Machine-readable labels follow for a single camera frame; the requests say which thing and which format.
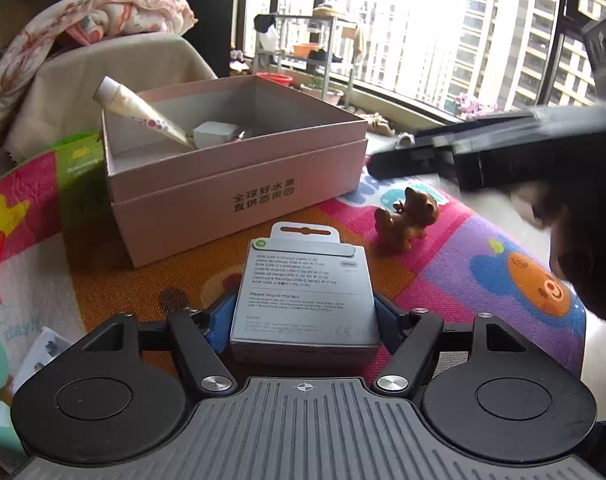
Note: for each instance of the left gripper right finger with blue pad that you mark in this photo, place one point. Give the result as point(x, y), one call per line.
point(410, 338)

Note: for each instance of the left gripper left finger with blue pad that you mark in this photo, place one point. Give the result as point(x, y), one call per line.
point(198, 338)

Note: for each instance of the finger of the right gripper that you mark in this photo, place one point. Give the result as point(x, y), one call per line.
point(498, 130)
point(411, 162)

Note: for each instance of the brown toy animal figurine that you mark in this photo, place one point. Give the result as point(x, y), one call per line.
point(407, 222)

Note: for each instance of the grey charger retail box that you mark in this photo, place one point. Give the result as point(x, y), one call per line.
point(305, 300)

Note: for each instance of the white battery charger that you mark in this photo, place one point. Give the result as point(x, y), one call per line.
point(47, 346)

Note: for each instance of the white power adapter plug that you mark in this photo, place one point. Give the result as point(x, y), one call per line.
point(210, 134)

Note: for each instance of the white cream tube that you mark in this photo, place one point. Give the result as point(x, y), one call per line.
point(120, 100)

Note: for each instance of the potted pink orchid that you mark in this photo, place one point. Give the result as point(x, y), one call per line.
point(471, 107)

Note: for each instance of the pink cardboard box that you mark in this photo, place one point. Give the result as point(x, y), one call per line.
point(297, 151)

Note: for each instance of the metal balcony shelf rack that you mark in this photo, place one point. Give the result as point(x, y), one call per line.
point(325, 45)

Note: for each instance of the red plastic basin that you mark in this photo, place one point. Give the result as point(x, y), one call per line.
point(275, 79)

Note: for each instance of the colourful cartoon play mat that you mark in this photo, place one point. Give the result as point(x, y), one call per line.
point(505, 400)

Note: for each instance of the beige covered sofa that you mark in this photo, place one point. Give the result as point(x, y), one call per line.
point(59, 101)

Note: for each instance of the floral pink blanket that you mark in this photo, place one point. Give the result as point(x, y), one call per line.
point(87, 22)

